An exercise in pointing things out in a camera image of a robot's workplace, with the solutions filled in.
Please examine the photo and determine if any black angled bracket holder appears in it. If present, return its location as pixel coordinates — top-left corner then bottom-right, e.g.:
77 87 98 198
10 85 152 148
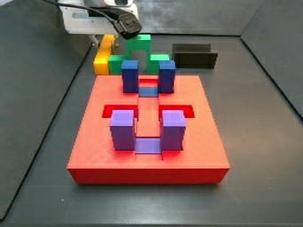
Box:
172 43 217 69

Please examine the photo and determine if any red slotted board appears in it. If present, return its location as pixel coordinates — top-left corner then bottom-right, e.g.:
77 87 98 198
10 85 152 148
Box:
67 75 229 184

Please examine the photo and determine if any green arch block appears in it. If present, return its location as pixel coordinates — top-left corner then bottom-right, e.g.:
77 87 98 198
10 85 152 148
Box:
108 35 169 74

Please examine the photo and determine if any purple U block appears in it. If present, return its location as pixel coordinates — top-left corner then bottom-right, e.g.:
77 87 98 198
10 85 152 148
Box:
109 110 185 154

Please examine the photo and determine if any yellow long bar block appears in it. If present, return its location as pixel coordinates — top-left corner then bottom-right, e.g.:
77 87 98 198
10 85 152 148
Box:
93 35 114 75

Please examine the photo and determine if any black cable connector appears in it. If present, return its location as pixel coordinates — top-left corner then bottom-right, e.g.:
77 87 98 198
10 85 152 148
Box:
42 0 141 40

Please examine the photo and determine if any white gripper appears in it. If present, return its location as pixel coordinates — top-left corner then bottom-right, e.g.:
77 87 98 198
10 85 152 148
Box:
57 0 138 35

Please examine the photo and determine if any dark blue U block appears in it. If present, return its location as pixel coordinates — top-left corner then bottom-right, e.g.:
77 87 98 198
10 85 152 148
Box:
120 60 176 98

